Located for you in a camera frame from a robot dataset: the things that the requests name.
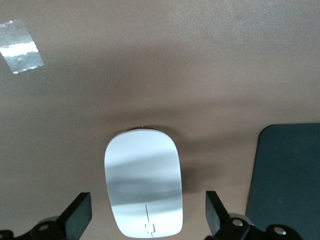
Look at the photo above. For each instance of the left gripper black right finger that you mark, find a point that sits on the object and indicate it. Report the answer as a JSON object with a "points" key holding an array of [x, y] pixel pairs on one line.
{"points": [[220, 220]]}

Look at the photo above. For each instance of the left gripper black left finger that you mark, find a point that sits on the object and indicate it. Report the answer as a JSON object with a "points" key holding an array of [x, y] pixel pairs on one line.
{"points": [[75, 217]]}

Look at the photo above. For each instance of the small clear tape patch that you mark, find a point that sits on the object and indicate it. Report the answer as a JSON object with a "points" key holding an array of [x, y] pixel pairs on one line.
{"points": [[21, 47]]}

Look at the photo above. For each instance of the black mouse pad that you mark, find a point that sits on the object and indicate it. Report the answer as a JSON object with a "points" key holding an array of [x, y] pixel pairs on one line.
{"points": [[285, 180]]}

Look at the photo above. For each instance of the white computer mouse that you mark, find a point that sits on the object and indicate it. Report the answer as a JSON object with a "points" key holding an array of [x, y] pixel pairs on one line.
{"points": [[143, 180]]}

